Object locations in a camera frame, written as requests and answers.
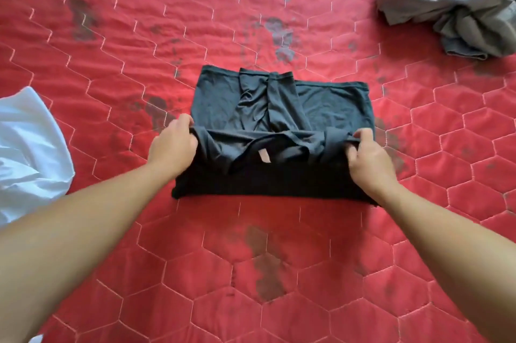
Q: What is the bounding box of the black long-sleeve shirt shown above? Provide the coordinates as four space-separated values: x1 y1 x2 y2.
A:
171 65 379 207

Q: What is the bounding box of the white button shirt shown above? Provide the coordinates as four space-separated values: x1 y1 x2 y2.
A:
0 87 76 226

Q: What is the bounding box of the red quilted mattress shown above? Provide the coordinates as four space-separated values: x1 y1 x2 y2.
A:
0 0 516 343

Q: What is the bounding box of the person's left forearm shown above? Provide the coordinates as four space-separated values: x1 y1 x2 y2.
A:
0 163 178 343

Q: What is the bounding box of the person's right forearm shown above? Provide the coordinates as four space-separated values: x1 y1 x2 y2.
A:
375 183 516 343

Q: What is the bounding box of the person's left hand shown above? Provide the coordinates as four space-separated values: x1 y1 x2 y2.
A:
147 113 199 178

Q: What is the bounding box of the person's right hand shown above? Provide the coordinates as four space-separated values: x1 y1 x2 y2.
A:
346 128 400 202

